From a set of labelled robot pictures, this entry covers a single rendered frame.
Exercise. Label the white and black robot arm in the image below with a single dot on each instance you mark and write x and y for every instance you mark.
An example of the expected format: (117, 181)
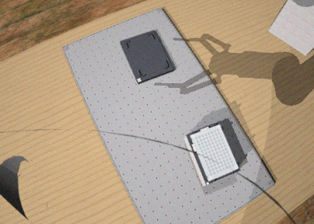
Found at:
(10, 192)

